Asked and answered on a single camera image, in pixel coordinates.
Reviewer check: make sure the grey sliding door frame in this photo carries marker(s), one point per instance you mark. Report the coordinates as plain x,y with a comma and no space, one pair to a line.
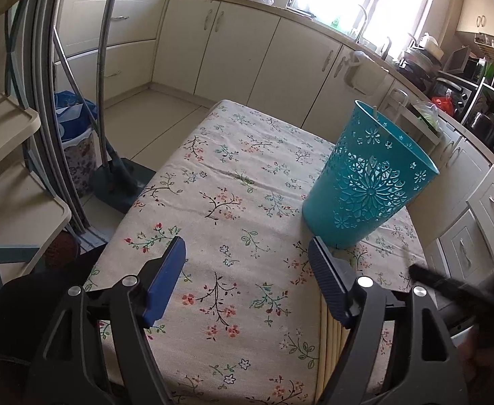
40,93

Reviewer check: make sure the white door hook bag holder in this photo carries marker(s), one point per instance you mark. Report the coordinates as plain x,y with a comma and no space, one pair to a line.
353,69

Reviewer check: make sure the red plastic bag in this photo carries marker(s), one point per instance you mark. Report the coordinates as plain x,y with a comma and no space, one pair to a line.
443,105

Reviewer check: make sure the chrome kitchen faucet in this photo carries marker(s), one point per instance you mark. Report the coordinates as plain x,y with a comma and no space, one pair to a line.
363,17

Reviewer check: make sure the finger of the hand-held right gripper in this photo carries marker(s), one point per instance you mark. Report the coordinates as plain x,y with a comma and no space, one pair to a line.
441,285

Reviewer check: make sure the white countertop shelf rack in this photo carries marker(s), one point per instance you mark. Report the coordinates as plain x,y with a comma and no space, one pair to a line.
483,97

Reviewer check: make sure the black kettle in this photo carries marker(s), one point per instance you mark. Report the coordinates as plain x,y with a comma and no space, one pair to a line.
483,125

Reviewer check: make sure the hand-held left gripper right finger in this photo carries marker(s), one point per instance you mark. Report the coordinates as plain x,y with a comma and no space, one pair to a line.
326,280

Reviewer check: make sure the white kitchen trolley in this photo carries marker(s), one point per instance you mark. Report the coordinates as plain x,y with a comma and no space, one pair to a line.
399,109

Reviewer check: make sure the floral tablecloth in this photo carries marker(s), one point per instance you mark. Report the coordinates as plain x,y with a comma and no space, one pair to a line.
230,202

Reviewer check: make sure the floral trash bin blue bag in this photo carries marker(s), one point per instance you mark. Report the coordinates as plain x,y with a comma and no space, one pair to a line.
78,156

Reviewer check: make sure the group of bamboo chopsticks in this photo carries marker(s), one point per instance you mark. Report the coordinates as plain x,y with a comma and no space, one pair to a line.
331,354

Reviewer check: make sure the beige plastic shelf unit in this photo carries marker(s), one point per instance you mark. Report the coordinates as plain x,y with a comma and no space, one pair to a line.
6,114

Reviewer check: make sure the kitchen window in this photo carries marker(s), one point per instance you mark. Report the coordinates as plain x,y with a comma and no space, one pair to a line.
399,0

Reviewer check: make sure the cream base kitchen cabinets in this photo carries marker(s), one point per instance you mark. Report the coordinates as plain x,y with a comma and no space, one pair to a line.
238,50

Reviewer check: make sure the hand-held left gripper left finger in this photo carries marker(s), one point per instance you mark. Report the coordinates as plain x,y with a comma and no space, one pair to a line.
167,280

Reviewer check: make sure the clear bag of vegetables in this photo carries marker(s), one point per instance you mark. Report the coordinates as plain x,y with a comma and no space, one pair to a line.
427,114

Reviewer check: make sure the black toaster oven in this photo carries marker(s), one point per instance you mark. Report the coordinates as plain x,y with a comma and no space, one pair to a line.
462,93

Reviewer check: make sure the teal perforated plastic basket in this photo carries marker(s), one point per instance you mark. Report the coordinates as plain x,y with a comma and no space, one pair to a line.
356,202

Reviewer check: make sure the black microwave oven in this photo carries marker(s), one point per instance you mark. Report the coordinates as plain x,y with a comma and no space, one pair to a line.
462,61

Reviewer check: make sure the dish rack with bowls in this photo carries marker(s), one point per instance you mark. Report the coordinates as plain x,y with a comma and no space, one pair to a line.
420,67

